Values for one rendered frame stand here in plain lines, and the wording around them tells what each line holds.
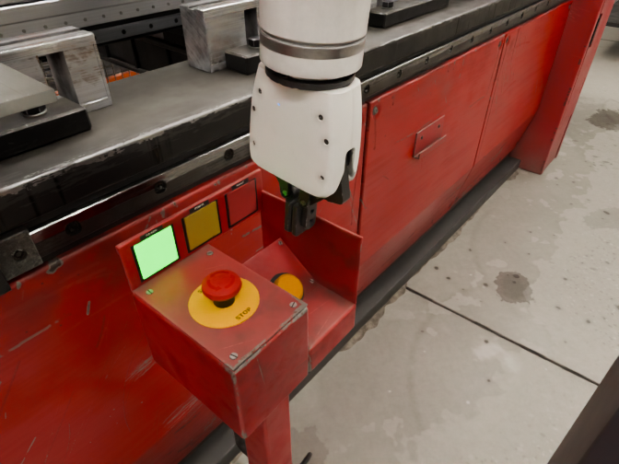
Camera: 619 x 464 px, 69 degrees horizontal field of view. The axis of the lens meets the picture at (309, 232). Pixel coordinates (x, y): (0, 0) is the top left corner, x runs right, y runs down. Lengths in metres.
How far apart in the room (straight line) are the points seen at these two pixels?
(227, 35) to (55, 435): 0.65
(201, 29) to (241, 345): 0.52
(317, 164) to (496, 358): 1.19
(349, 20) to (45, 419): 0.63
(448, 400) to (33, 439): 1.00
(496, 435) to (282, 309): 0.97
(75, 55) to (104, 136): 0.12
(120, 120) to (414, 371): 1.06
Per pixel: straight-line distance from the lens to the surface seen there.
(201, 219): 0.52
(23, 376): 0.69
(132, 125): 0.64
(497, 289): 1.72
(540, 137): 2.42
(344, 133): 0.38
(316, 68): 0.36
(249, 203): 0.57
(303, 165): 0.40
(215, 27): 0.80
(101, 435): 0.84
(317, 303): 0.57
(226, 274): 0.46
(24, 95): 0.39
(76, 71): 0.68
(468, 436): 1.33
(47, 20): 0.94
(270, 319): 0.45
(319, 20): 0.34
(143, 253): 0.49
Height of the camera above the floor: 1.12
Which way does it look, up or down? 37 degrees down
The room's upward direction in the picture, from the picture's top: straight up
